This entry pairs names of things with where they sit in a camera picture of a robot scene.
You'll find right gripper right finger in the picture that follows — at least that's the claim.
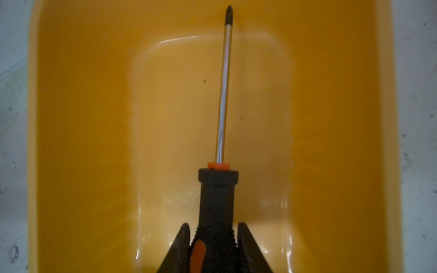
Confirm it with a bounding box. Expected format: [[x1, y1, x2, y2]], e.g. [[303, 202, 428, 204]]
[[237, 222, 273, 273]]

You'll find yellow plastic bin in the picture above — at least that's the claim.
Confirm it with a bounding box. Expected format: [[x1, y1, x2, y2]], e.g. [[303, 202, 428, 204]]
[[28, 1, 404, 273]]

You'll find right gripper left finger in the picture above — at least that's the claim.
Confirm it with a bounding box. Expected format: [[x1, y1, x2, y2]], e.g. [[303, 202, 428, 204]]
[[157, 223, 191, 273]]

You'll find orange black screwdriver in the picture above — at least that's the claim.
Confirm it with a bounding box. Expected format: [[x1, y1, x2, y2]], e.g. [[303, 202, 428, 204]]
[[188, 6, 239, 273]]

